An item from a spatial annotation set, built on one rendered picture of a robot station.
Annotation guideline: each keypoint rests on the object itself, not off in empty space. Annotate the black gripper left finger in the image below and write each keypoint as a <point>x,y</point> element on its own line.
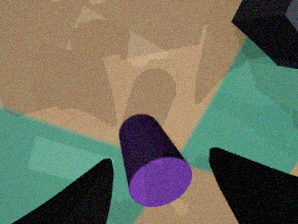
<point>85,201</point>

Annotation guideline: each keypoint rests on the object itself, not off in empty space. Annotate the grey block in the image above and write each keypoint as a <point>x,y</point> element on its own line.
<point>273,26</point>

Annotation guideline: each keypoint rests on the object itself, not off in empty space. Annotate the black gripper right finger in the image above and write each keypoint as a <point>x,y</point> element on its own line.
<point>256,194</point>

